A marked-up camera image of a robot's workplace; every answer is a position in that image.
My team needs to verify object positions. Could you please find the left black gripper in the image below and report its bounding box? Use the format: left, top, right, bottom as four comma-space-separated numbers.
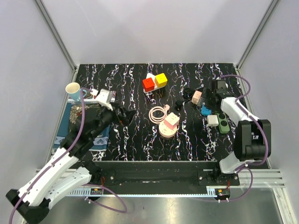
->
91, 102, 137, 139

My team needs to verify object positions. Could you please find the blue plug adapter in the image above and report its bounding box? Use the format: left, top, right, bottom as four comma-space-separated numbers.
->
200, 105, 212, 116

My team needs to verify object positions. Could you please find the pink power cord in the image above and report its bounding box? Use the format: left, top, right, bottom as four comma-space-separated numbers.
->
149, 105, 171, 124

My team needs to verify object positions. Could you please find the green power strip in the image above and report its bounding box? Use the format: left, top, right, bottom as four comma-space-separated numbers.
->
216, 113, 230, 134

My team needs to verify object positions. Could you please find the red cube socket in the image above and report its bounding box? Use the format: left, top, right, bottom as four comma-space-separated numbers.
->
142, 78, 155, 92

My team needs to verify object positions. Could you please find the pink cube socket front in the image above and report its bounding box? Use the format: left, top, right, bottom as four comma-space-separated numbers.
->
164, 112, 180, 130

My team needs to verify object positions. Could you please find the pink cube socket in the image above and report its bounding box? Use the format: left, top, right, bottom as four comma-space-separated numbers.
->
191, 91, 202, 105
164, 112, 180, 130

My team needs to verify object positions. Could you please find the round pink power strip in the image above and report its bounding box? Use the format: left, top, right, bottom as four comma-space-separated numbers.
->
158, 121, 178, 138

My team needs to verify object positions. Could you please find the yellow cube socket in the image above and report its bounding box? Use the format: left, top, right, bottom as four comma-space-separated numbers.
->
155, 73, 168, 88

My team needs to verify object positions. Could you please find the white triangular power strip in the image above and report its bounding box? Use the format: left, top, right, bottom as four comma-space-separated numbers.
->
142, 73, 161, 93

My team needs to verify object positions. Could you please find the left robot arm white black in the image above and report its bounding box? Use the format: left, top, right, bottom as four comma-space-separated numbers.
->
6, 103, 136, 224

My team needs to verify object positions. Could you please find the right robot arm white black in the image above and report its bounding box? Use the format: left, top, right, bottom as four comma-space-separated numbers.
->
198, 79, 271, 185

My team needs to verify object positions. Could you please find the pink cube socket rear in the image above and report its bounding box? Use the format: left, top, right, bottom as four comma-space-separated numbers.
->
191, 91, 202, 105

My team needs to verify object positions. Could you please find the black floral square plate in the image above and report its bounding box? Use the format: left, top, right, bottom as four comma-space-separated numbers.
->
68, 104, 102, 132

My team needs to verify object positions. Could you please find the patterned blue cloth mat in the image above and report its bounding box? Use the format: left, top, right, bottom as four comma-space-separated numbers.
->
53, 93, 111, 152

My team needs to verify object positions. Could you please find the blue ceramic mug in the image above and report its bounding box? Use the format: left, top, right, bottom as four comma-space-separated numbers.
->
65, 82, 87, 102

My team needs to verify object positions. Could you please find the black coiled cable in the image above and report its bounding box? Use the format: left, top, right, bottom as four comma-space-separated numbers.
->
174, 87, 206, 112

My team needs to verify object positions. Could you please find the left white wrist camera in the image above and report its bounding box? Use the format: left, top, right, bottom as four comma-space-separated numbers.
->
90, 89, 113, 111

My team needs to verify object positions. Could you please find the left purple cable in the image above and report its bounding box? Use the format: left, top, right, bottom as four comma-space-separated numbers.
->
8, 88, 128, 224

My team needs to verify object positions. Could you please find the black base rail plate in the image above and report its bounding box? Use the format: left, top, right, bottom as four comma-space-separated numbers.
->
96, 161, 240, 196

